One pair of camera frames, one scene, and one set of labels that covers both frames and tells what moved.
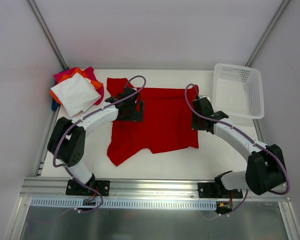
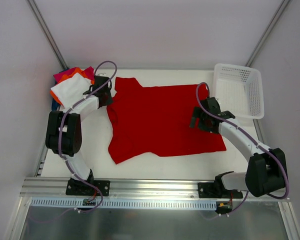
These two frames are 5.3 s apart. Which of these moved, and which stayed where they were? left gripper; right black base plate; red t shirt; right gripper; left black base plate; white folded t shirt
Moved: left gripper; red t shirt
Stayed: right black base plate; right gripper; left black base plate; white folded t shirt
